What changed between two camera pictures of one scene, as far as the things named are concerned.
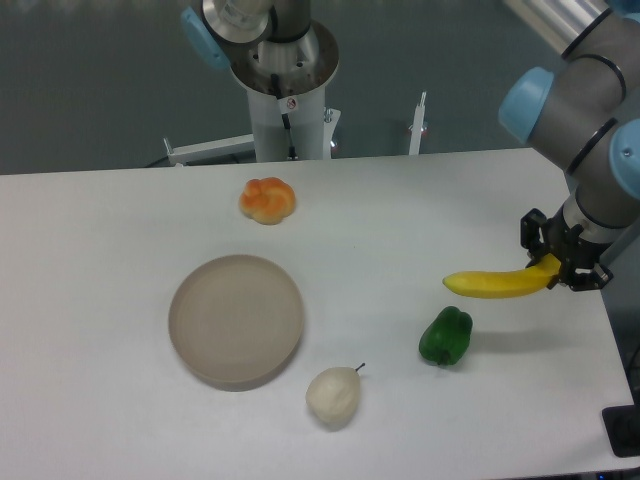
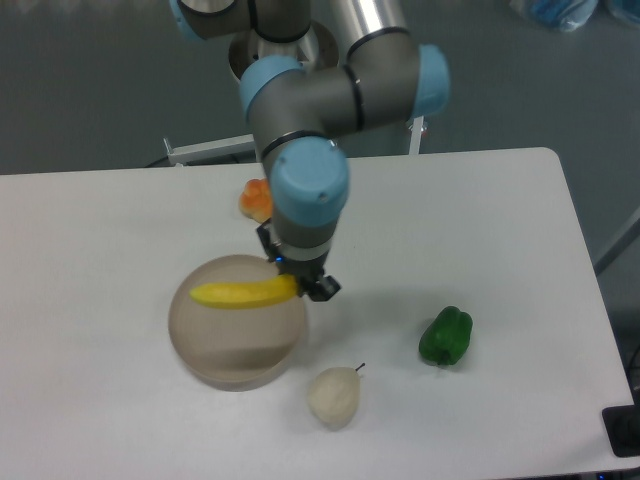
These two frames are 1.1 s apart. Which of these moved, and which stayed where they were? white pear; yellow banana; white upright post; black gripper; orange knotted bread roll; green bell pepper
Moved: black gripper; yellow banana
Stayed: green bell pepper; white upright post; white pear; orange knotted bread roll
